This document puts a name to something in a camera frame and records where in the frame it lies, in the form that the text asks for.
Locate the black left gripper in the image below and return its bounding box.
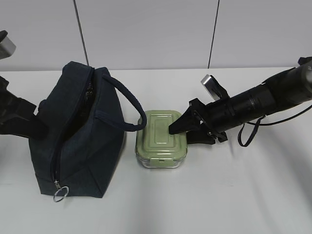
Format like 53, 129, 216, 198
0, 77, 49, 140

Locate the green lidded glass food container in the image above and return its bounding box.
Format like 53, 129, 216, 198
135, 110, 188, 168

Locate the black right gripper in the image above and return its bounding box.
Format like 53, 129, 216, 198
169, 98, 234, 145

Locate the dark navy fabric lunch bag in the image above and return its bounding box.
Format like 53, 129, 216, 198
29, 61, 147, 202

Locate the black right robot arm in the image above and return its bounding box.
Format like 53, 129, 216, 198
169, 57, 312, 147

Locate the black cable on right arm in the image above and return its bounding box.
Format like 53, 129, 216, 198
237, 102, 312, 147

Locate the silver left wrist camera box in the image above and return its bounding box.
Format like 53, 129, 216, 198
0, 30, 16, 59

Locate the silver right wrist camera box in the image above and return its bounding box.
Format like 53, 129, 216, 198
201, 75, 229, 101

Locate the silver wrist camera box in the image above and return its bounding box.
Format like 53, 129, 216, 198
201, 75, 229, 101
0, 30, 16, 59

